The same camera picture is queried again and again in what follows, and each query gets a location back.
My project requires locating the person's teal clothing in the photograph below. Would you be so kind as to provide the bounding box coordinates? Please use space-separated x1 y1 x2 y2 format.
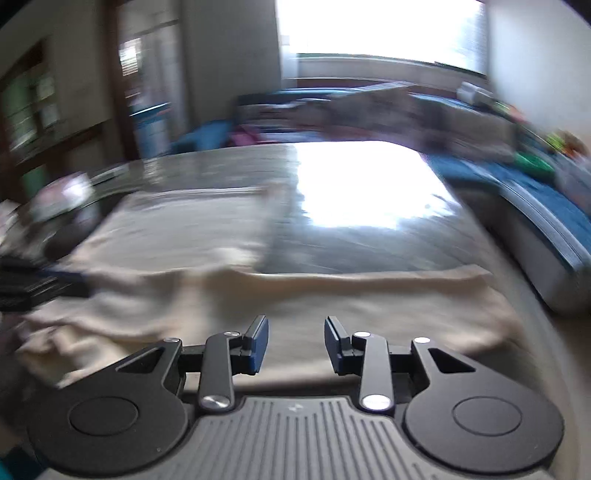
0 450 29 480

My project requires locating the pink cloth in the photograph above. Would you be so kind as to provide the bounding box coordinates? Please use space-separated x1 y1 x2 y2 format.
230 128 265 149

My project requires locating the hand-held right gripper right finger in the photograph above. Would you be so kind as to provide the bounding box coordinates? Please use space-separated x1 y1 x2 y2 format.
324 315 478 412

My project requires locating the green bowl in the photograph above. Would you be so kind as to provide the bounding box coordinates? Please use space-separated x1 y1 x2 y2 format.
514 151 556 180

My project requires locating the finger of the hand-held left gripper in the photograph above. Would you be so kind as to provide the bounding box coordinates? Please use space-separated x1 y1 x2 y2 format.
0 256 90 312

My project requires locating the sealed tissue pack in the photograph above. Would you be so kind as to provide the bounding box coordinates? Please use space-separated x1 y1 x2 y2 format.
30 172 94 223

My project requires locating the dark wooden door frame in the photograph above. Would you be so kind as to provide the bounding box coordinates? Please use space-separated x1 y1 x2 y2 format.
110 0 141 163

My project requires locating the wooden display cabinet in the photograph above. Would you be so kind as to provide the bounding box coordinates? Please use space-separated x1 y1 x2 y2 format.
0 37 63 163

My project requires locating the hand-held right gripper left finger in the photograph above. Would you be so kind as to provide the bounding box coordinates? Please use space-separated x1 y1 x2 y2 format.
115 315 271 412

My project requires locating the cream fleece garment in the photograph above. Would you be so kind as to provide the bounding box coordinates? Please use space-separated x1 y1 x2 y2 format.
14 185 525 389

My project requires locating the window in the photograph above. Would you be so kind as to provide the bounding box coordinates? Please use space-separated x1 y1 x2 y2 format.
276 0 491 75

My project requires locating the clear plastic storage box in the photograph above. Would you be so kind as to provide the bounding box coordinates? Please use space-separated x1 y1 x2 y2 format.
553 156 591 210

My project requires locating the blue cabinet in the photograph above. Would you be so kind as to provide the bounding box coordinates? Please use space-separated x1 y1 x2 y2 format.
130 103 171 158

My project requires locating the blue sofa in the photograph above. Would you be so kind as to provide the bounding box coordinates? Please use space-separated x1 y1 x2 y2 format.
171 80 591 315

